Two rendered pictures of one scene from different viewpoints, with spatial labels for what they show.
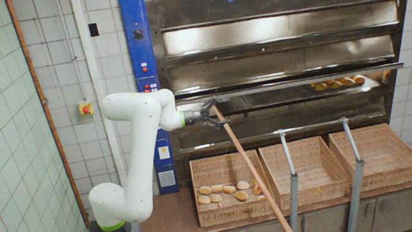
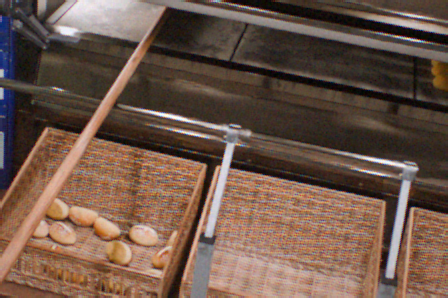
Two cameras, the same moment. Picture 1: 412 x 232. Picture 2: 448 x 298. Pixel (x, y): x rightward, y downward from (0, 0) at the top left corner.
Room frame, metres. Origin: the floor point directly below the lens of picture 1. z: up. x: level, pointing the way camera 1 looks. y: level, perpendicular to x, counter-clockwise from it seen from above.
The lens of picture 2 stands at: (-0.18, -0.98, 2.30)
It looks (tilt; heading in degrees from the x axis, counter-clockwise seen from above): 29 degrees down; 13
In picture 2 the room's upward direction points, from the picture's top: 9 degrees clockwise
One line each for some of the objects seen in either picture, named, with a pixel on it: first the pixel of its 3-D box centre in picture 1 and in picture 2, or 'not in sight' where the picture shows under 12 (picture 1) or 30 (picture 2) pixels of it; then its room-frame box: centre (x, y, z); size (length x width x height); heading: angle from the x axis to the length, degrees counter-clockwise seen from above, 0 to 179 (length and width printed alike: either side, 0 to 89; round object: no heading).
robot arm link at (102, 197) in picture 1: (109, 205); not in sight; (1.11, 0.47, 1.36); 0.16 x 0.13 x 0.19; 64
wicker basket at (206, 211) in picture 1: (229, 185); (98, 216); (1.96, -0.12, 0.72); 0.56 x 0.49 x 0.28; 95
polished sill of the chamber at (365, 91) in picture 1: (286, 106); (319, 89); (2.32, -0.67, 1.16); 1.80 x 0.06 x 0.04; 97
